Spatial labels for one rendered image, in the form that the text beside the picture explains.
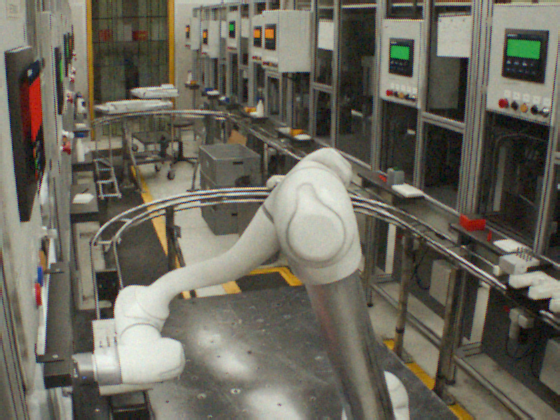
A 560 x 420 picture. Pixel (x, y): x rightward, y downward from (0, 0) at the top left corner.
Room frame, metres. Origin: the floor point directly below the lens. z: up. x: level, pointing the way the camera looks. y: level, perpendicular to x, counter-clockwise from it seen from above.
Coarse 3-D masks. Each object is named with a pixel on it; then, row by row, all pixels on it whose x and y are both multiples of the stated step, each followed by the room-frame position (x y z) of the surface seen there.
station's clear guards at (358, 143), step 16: (304, 0) 4.75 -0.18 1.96; (320, 0) 4.45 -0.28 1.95; (352, 0) 3.94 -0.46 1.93; (368, 0) 3.72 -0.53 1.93; (320, 16) 4.44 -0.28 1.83; (352, 16) 3.93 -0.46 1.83; (368, 16) 3.72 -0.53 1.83; (320, 32) 4.42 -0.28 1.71; (352, 32) 3.93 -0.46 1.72; (368, 32) 3.71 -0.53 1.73; (320, 48) 4.41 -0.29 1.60; (352, 48) 3.92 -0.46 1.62; (368, 48) 3.70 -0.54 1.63; (320, 64) 4.42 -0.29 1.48; (352, 64) 3.91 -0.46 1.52; (368, 64) 3.70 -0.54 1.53; (304, 80) 4.72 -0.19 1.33; (320, 80) 4.42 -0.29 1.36; (352, 80) 3.91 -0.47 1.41; (368, 80) 3.69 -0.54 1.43; (304, 96) 4.71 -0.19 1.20; (320, 96) 5.07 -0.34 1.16; (352, 96) 3.90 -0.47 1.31; (368, 96) 3.68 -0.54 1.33; (304, 112) 4.71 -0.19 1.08; (352, 112) 3.89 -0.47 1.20; (368, 112) 3.67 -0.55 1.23; (304, 128) 4.70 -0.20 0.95; (336, 128) 4.12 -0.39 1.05; (352, 128) 3.88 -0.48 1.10; (368, 128) 3.67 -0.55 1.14; (336, 144) 4.11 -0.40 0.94; (352, 144) 3.87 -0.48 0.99; (368, 144) 3.66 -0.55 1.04; (368, 160) 3.65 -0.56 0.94
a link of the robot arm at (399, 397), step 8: (392, 376) 1.21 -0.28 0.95; (392, 384) 1.18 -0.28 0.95; (400, 384) 1.19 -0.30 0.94; (392, 392) 1.16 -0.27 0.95; (400, 392) 1.17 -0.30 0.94; (392, 400) 1.14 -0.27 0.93; (400, 400) 1.15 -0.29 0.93; (408, 400) 1.19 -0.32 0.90; (400, 408) 1.14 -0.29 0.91; (344, 416) 1.19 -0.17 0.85; (408, 416) 1.14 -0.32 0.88
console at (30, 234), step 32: (0, 0) 0.63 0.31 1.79; (0, 32) 0.61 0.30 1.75; (0, 64) 0.60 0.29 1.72; (0, 96) 0.57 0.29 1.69; (0, 128) 0.56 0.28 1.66; (0, 160) 0.53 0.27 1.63; (32, 160) 0.75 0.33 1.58; (0, 192) 0.53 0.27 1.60; (32, 192) 0.70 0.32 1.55; (0, 224) 0.53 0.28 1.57; (32, 224) 0.77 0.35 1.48; (0, 256) 0.53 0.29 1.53; (32, 256) 0.71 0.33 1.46; (32, 288) 0.66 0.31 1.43; (32, 320) 0.62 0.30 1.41; (32, 352) 0.57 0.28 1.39; (32, 384) 0.53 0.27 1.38
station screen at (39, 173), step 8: (32, 64) 0.74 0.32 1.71; (32, 72) 0.73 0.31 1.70; (32, 80) 0.72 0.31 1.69; (32, 128) 0.67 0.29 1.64; (40, 128) 0.80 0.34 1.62; (40, 136) 0.79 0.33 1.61; (40, 144) 0.78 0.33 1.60; (40, 152) 0.76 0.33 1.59; (40, 160) 0.75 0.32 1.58; (40, 168) 0.74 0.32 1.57; (40, 176) 0.73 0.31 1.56; (40, 184) 0.72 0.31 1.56
